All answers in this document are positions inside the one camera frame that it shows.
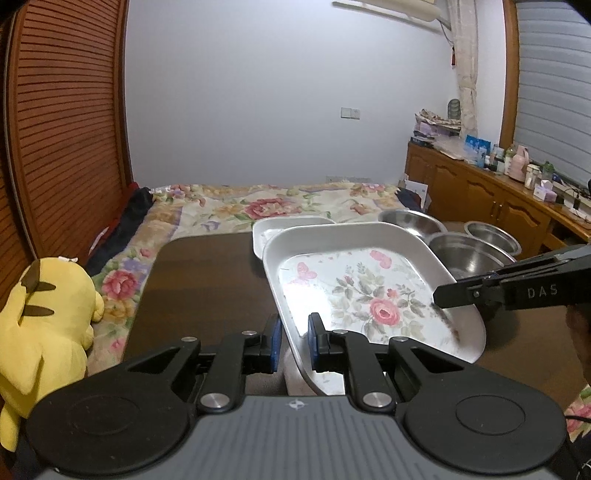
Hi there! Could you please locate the white power strip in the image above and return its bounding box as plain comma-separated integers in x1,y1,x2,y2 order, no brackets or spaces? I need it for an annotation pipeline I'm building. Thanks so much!
554,180,591,217

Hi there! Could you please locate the wooden window frame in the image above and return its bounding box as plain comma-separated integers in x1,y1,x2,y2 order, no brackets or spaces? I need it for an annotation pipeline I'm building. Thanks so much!
501,0,520,148

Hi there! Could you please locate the dark clothing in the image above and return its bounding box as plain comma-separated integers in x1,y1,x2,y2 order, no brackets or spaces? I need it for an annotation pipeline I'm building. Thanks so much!
85,182,155,278

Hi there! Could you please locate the grey window blind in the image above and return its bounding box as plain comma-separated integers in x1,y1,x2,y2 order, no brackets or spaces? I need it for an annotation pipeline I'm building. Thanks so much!
512,0,591,185

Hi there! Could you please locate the floral bedsheet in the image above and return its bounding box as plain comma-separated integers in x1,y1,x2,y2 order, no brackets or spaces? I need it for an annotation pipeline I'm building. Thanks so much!
85,182,407,374

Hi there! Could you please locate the beige curtain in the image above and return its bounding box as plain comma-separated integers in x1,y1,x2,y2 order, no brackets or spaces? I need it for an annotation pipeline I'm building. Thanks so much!
443,0,478,134

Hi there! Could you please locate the pink thermos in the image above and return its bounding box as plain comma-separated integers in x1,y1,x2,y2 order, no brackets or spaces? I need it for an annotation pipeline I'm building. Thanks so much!
510,145,529,178

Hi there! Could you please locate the navy blue clothing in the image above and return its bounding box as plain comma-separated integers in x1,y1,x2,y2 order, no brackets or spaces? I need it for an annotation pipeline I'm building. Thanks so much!
396,189,426,209

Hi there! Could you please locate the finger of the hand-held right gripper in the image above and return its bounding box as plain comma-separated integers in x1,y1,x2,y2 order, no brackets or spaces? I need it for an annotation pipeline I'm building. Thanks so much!
434,251,555,309

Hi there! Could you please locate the stainless steel bowl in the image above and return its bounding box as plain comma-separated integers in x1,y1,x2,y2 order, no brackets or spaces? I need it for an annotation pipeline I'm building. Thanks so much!
427,232,518,282
464,220,522,257
378,208,446,241

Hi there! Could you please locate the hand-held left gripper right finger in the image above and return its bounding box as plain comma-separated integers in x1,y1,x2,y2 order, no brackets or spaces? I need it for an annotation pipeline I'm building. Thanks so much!
308,312,467,414

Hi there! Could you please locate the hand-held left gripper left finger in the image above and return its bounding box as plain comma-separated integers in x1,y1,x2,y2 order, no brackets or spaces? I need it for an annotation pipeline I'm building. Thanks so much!
122,315,283,414

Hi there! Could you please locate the floral print metal tray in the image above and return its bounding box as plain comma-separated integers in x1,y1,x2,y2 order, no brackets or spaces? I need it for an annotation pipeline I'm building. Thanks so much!
262,222,488,398

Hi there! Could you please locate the blue box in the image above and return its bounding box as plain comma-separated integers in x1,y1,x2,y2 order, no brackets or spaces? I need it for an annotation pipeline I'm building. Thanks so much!
464,135,490,160

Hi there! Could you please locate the white paper bag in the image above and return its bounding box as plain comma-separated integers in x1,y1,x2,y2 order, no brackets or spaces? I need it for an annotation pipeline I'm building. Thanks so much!
399,175,430,208

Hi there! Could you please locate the white air conditioner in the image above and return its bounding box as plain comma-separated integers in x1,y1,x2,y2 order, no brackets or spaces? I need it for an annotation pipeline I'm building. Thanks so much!
332,0,444,21

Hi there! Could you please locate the yellow plush toy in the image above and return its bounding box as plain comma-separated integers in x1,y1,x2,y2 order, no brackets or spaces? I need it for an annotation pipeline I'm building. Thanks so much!
0,256,106,455

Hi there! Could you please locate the plain metal tray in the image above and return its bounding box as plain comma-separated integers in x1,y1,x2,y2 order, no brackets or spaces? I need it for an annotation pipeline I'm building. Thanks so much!
252,215,337,259

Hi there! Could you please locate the wooden cabinet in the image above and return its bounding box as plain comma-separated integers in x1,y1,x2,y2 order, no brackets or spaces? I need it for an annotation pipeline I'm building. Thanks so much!
405,141,591,259

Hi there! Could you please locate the pile of folded cloths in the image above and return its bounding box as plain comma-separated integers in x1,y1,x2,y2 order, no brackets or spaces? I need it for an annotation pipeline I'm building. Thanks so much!
413,108,462,144

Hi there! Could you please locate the wooden louvered wardrobe door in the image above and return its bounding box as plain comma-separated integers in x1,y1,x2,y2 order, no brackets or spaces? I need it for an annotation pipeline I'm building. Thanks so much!
0,0,134,296

